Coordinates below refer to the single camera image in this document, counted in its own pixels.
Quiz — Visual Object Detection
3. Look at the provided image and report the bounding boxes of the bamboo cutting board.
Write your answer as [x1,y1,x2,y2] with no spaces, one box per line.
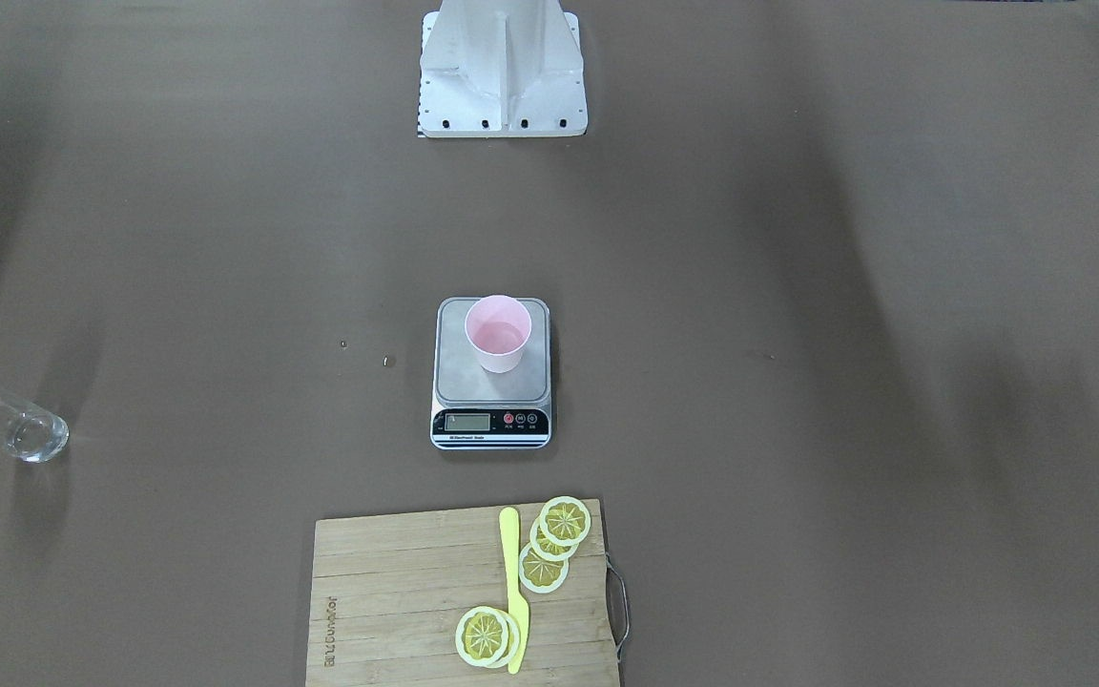
[304,497,622,686]

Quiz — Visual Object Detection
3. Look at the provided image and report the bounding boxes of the lemon slice middle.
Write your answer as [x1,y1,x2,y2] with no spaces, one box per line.
[529,519,579,562]

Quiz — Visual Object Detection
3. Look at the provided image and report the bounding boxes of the grey digital kitchen scale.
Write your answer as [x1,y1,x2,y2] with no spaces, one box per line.
[430,297,553,448]

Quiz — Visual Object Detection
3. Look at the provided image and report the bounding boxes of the pink plastic cup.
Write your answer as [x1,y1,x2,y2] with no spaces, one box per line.
[464,295,533,374]

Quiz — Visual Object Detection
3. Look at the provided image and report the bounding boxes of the yellow plastic knife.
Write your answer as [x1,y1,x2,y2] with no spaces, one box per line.
[500,506,530,675]

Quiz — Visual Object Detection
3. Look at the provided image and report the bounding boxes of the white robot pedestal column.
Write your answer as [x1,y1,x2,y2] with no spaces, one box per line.
[417,1,589,138]

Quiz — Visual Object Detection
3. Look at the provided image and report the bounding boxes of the lemon slice far end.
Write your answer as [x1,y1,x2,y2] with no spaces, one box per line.
[454,605,524,671]

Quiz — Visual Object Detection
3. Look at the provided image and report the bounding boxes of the lemon slice lower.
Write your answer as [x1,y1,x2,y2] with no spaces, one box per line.
[517,544,569,594]

